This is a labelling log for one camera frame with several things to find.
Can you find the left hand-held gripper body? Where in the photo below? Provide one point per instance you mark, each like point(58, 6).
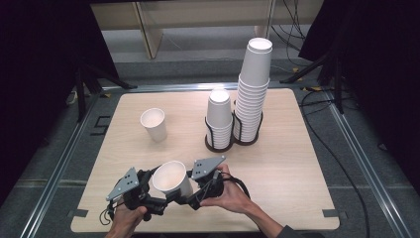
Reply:
point(127, 185)

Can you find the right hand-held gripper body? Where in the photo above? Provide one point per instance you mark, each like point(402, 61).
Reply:
point(206, 168)

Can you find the white paper cup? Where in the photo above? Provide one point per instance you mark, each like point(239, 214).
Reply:
point(158, 132)
point(170, 178)

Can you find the short stack of paper cups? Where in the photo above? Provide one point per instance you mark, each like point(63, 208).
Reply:
point(219, 112)

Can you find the tall stack of paper cups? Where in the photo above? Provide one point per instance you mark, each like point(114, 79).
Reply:
point(256, 66)

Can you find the person's left hand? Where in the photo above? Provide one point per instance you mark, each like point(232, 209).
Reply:
point(127, 219)

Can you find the person's right hand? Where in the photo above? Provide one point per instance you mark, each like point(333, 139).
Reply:
point(232, 198)

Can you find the black tripod stand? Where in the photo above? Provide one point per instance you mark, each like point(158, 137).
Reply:
point(81, 95)
point(337, 86)

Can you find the yellow tape piece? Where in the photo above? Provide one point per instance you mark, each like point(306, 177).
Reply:
point(296, 70)
point(313, 88)

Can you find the black curtain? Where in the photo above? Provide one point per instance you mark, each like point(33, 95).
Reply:
point(39, 82)
point(379, 66)

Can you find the light wooden shelf unit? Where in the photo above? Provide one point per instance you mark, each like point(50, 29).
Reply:
point(198, 13)

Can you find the aluminium floor rail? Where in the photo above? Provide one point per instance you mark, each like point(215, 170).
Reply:
point(56, 172)
point(366, 165)

